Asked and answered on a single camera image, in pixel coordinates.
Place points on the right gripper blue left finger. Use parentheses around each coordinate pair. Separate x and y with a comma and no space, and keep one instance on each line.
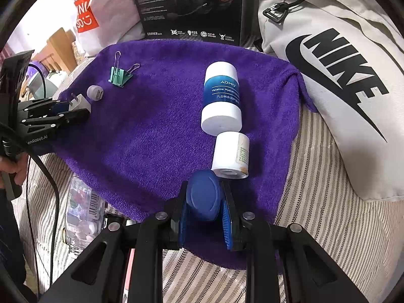
(179,216)

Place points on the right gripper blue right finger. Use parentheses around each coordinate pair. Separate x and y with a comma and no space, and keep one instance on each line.
(230,219)

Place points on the small blue cap container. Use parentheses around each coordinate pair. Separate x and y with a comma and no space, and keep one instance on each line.
(204,195)

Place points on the white power adapter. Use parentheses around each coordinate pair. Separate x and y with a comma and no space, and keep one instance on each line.
(79,103)

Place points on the small white medicine bottle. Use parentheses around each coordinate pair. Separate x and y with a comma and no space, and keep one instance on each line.
(231,155)

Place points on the small white USB adapter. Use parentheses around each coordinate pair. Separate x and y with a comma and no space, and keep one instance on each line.
(95,92)

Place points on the clear plastic candy bottle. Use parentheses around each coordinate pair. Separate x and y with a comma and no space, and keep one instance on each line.
(84,214)

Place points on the blue white vaseline bottle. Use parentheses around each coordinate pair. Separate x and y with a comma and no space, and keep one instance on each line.
(221,110)

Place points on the teal binder clip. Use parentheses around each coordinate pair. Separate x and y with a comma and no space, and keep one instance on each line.
(118,75)

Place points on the pink tube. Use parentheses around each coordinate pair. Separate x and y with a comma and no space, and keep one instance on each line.
(128,274)

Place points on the person's left hand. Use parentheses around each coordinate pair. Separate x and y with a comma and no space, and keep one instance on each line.
(18,167)

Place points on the grey green kettle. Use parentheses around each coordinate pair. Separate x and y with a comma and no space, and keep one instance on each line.
(39,90)

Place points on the wooden headboard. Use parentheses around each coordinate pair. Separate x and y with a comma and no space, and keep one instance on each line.
(58,55)

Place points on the purple towel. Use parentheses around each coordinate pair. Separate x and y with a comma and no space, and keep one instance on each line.
(143,140)

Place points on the white Miniso plastic bag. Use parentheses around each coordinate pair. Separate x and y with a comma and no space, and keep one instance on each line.
(101,23)

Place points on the black headset box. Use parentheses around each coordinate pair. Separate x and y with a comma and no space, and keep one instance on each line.
(223,21)

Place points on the grey Nike bag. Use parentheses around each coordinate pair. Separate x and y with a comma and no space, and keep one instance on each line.
(350,54)

